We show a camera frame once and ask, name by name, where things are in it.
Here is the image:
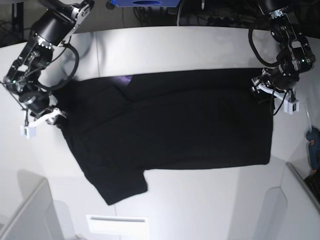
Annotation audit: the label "blue plastic bin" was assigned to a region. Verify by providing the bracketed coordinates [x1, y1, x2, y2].
[111, 0, 180, 8]

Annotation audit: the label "blue glue gun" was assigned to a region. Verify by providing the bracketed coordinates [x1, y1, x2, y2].
[305, 127, 320, 171]

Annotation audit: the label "black T-shirt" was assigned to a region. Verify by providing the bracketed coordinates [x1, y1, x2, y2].
[53, 68, 273, 205]

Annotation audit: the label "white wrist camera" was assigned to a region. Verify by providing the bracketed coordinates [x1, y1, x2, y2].
[20, 125, 36, 139]
[283, 99, 300, 115]

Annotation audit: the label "clear glue stick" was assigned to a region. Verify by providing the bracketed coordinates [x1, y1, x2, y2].
[304, 103, 312, 132]

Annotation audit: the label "black keyboard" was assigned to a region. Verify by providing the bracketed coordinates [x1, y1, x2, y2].
[304, 171, 320, 202]

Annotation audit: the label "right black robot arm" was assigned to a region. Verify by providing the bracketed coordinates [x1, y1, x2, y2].
[0, 0, 95, 127]

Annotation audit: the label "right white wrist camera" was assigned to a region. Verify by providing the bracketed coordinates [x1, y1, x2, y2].
[20, 125, 36, 139]

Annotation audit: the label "white left corner box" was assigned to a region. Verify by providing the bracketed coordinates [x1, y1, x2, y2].
[0, 178, 64, 240]

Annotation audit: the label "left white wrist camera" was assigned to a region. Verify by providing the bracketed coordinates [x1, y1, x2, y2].
[283, 99, 300, 115]

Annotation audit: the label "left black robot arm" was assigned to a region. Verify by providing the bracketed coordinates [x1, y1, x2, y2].
[248, 0, 316, 103]

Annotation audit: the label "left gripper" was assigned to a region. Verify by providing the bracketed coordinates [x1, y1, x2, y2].
[251, 67, 298, 103]

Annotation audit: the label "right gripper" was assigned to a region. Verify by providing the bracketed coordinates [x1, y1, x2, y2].
[19, 91, 67, 125]

